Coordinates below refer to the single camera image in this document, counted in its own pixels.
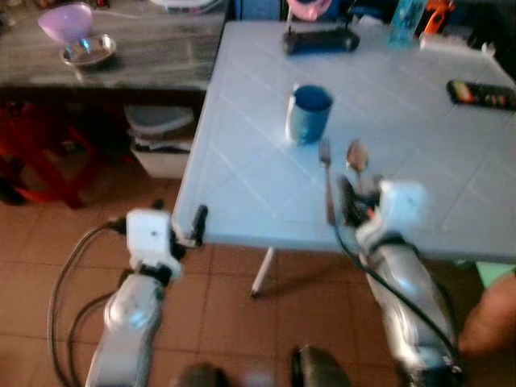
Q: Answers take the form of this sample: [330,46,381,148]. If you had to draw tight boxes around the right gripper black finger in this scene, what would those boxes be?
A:
[336,173,356,228]

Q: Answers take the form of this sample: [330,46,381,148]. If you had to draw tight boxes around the metal fork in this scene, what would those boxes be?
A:
[318,138,337,227]

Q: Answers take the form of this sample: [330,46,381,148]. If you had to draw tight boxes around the metal spoon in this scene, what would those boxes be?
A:
[345,139,371,195]

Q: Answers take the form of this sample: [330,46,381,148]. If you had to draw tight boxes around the white table leg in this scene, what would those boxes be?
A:
[249,245,277,300]

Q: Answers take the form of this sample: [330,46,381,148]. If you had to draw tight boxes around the blue cup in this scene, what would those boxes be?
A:
[285,83,335,147]

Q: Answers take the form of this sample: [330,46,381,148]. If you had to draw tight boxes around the white lidded container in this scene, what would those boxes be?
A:
[124,104,197,181]

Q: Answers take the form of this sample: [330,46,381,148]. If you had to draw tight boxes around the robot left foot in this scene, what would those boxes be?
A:
[173,362,231,387]

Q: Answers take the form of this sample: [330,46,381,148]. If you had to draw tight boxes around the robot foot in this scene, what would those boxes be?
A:
[173,362,231,387]
[289,344,352,387]

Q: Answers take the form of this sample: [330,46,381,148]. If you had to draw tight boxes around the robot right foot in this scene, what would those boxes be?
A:
[289,344,352,387]

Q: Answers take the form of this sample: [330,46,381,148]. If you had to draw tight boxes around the person's bare leg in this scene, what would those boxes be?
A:
[459,261,516,360]

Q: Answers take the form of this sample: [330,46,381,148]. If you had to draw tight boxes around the black remote control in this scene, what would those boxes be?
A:
[446,78,516,113]

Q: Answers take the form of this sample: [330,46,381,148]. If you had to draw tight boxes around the red plastic stool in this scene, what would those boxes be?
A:
[0,100,106,210]

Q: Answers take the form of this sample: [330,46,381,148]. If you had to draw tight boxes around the grey wooden counter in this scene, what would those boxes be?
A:
[0,0,228,91]

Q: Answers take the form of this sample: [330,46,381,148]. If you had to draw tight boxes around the teal bottle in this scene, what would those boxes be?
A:
[388,0,427,48]

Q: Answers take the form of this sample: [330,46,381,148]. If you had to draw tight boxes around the pink round object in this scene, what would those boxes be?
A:
[286,0,340,23]

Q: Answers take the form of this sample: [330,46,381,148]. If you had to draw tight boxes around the small metal bowl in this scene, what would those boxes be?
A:
[60,33,119,68]

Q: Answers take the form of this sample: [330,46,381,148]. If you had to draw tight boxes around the orange object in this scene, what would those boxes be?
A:
[420,0,457,38]

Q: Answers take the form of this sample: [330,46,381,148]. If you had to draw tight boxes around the white dish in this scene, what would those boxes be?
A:
[148,0,227,14]

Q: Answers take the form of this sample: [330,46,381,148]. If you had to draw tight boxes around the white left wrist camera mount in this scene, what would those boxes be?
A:
[126,208,183,280]

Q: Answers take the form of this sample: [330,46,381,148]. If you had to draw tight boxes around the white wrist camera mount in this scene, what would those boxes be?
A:
[356,180,429,252]
[126,208,183,280]

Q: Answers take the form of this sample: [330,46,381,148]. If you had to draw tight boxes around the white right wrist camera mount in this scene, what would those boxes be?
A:
[356,180,429,252]

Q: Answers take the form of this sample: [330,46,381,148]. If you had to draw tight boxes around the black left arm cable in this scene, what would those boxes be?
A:
[47,219,128,387]

